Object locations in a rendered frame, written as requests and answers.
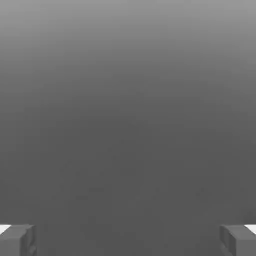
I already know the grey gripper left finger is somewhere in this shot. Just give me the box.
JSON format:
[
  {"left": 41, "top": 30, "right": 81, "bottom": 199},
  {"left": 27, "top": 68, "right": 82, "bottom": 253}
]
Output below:
[{"left": 0, "top": 224, "right": 38, "bottom": 256}]

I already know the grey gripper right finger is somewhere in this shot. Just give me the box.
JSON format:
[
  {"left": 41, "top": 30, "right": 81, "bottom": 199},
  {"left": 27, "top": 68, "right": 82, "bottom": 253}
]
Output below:
[{"left": 219, "top": 224, "right": 256, "bottom": 256}]

